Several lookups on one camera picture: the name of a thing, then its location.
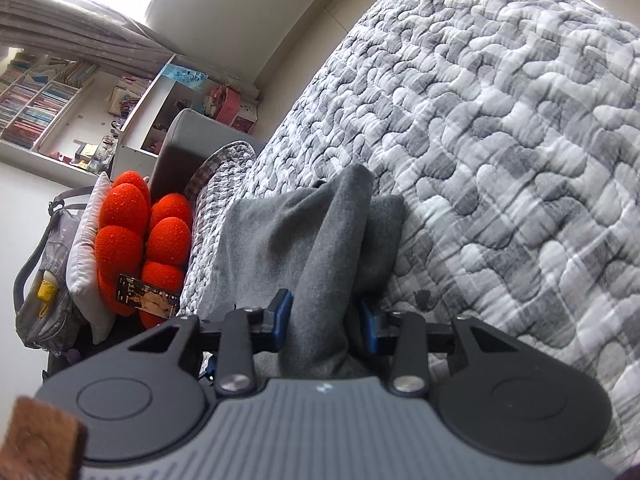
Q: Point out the yellow plastic tag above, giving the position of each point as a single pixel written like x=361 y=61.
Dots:
x=47 y=291

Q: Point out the pink storage basket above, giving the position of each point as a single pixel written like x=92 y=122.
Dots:
x=222 y=105

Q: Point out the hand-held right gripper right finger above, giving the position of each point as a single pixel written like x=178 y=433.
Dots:
x=367 y=325

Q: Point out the printed storage box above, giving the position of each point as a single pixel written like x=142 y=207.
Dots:
x=246 y=117

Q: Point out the grey patterned bag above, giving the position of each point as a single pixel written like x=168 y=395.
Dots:
x=60 y=240

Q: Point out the grey sofa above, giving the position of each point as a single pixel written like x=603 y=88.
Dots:
x=190 y=135

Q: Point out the pile of desk trinkets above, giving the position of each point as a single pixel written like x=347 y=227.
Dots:
x=90 y=152

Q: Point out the brown fuzzy cloth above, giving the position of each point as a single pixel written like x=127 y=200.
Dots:
x=40 y=440

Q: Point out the white desk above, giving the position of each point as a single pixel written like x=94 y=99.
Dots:
x=150 y=95

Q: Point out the grey t-shirt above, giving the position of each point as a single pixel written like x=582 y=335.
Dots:
x=280 y=240

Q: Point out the white pillow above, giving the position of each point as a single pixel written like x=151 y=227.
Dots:
x=82 y=250

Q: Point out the white wall bookshelf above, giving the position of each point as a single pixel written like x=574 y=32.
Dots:
x=60 y=110

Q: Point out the row of colourful books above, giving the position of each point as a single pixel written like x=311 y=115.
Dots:
x=35 y=105

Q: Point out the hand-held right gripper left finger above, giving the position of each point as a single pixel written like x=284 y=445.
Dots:
x=284 y=317

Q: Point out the orange-red plush cushion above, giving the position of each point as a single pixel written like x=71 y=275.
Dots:
x=120 y=250

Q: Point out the grey quilted blanket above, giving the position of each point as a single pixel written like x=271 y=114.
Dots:
x=500 y=135

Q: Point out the blue patterned bag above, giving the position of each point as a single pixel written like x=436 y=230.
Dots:
x=185 y=74

